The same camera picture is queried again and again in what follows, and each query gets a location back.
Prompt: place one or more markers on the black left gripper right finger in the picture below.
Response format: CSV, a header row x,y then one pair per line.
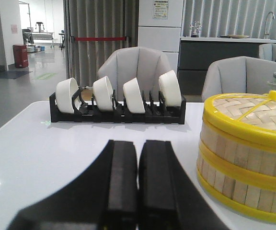
x,y
167,198

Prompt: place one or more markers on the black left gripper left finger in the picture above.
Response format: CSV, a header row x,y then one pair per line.
x,y
103,197

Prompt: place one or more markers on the bamboo steamer tray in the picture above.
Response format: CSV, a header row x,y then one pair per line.
x,y
245,191
242,160

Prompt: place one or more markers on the woven bamboo steamer lid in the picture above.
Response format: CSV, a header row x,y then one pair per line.
x,y
250,118

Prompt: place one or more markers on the black dish rack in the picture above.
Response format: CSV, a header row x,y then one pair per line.
x,y
155,114

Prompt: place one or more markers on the white bowl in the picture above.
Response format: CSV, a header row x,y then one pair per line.
x,y
102,91
133,97
169,86
64,92

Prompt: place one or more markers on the left grey armchair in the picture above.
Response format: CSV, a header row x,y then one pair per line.
x,y
143,63

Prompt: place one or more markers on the grey armchair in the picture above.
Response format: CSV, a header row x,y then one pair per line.
x,y
143,63
267,51
238,75

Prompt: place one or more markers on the red barrier belt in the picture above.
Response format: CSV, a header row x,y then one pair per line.
x,y
98,38

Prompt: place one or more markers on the red trash bin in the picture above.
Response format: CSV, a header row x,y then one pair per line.
x,y
20,56

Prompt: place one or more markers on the metal ornament on counter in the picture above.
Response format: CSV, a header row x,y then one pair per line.
x,y
195,28

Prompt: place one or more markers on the wooden plate on counter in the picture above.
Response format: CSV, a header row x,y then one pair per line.
x,y
237,36

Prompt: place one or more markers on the white refrigerator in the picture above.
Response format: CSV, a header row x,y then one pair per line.
x,y
160,27

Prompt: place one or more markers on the far right grey armchair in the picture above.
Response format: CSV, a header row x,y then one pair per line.
x,y
267,51

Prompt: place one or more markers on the chrome faucet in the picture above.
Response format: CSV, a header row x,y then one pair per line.
x,y
268,24

